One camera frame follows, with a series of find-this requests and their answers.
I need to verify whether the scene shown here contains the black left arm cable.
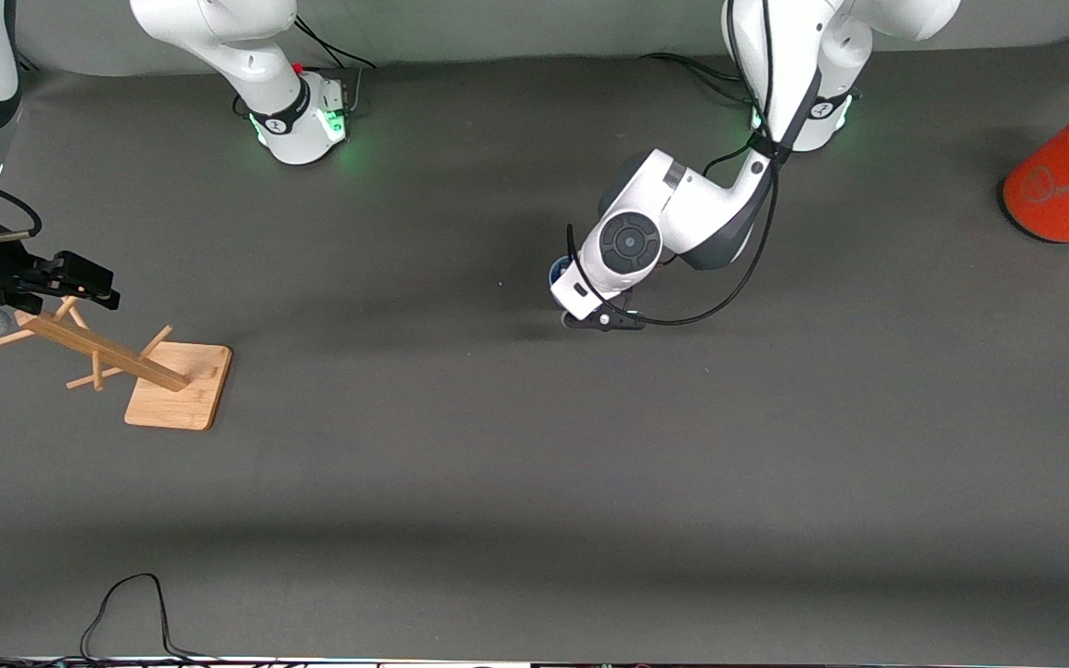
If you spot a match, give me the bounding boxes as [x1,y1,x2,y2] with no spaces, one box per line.
[566,0,823,328]

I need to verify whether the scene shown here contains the orange can with grey lid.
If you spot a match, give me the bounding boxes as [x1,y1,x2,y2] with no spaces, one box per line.
[1001,91,1069,244]

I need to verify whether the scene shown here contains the wooden mug tree stand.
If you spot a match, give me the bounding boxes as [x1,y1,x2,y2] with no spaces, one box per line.
[0,295,234,432]

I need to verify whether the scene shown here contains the black base cable bundle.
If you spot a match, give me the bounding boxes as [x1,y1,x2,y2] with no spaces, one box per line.
[293,14,380,117]
[641,53,760,105]

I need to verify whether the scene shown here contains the thin black cable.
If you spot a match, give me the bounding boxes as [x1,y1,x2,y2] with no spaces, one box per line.
[80,572,220,664]

